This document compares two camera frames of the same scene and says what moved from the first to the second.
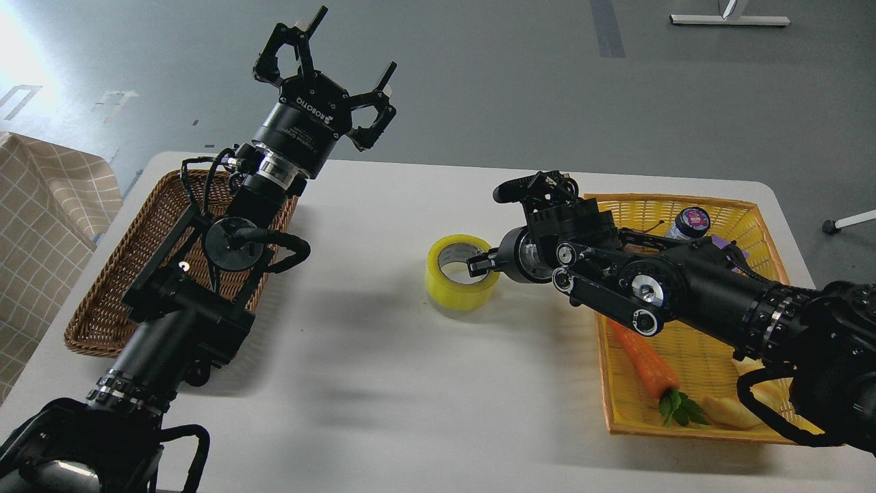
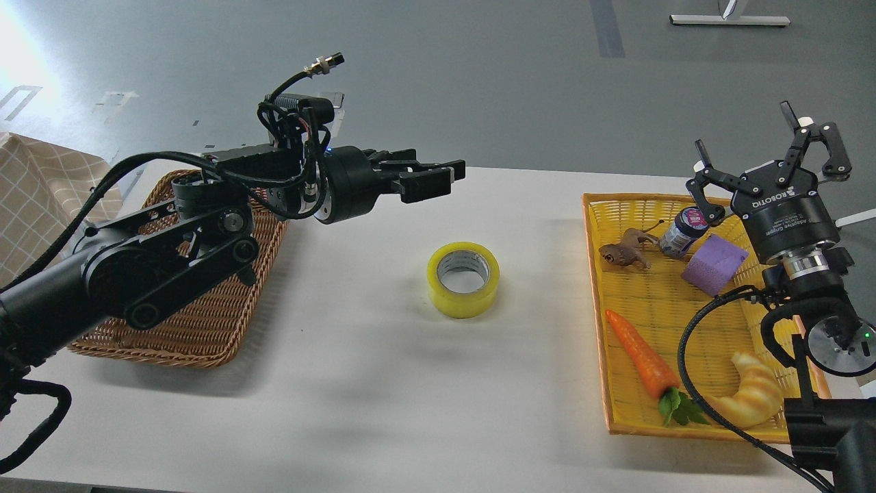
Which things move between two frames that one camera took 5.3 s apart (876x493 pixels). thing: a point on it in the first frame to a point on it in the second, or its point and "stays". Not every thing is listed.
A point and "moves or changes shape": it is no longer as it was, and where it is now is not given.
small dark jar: [690, 223] stays
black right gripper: [520, 255] to [788, 216]
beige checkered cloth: [52, 202] stays
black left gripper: [300, 131] to [354, 177]
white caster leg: [833, 226] stays
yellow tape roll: [456, 296] moves or changes shape
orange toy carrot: [660, 379] stays
